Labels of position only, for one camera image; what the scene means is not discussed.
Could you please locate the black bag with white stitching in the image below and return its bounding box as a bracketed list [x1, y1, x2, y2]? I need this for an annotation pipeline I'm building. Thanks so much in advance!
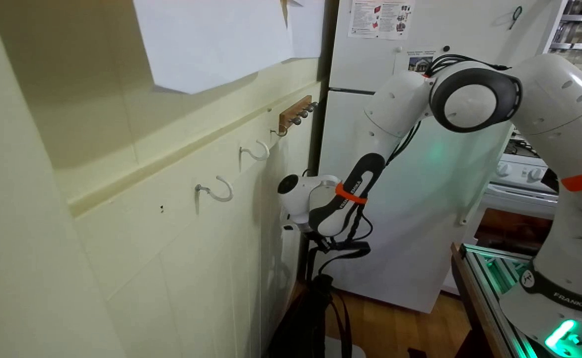
[266, 273, 353, 358]

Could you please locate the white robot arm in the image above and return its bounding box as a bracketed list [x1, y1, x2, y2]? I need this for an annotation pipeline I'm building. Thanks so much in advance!
[278, 55, 582, 357]

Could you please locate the wooden peg rack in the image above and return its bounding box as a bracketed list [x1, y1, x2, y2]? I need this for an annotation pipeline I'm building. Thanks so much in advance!
[278, 96, 315, 138]

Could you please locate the white refrigerator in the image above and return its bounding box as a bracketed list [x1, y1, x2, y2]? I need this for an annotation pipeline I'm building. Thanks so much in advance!
[317, 0, 564, 313]

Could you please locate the large white paper sheet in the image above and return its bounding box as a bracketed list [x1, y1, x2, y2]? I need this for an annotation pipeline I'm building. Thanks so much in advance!
[133, 0, 325, 94]

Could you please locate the white stove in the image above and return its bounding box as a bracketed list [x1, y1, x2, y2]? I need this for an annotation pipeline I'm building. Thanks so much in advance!
[482, 134, 558, 220]

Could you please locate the metal wall hook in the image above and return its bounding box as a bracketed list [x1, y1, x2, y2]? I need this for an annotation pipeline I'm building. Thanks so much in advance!
[238, 140, 270, 168]
[194, 176, 234, 212]

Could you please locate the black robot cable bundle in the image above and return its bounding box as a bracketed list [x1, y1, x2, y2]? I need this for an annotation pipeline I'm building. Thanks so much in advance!
[301, 118, 425, 281]

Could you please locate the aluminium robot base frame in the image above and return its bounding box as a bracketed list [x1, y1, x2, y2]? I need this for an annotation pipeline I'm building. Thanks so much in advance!
[450, 242, 582, 358]

